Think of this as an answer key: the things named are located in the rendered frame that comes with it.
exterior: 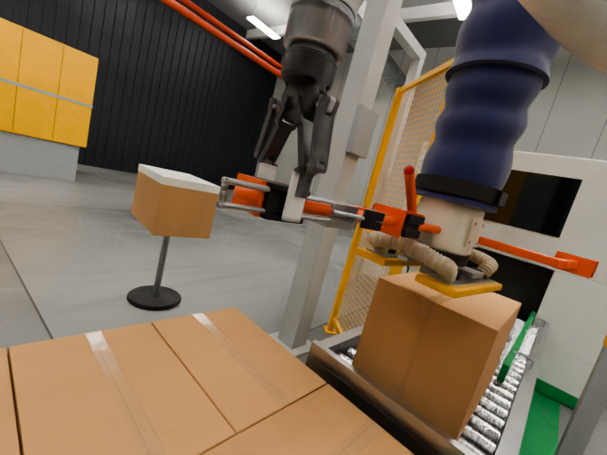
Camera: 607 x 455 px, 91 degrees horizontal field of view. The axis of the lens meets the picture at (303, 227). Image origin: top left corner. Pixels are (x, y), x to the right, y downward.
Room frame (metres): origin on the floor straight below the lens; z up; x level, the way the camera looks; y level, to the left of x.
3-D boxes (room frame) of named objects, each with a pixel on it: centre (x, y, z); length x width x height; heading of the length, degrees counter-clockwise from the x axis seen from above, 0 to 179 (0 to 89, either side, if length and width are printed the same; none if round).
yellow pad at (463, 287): (0.79, -0.45, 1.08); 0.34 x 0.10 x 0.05; 132
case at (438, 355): (1.20, -0.67, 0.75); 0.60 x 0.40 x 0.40; 139
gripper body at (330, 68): (0.45, 0.05, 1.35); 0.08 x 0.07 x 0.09; 41
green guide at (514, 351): (1.90, -1.62, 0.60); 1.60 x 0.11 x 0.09; 139
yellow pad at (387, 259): (0.93, -0.32, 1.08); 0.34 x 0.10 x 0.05; 132
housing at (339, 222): (0.54, -0.04, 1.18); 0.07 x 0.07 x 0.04; 42
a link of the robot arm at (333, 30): (0.45, 0.05, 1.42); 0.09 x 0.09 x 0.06
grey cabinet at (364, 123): (2.08, -0.22, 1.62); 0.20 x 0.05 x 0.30; 139
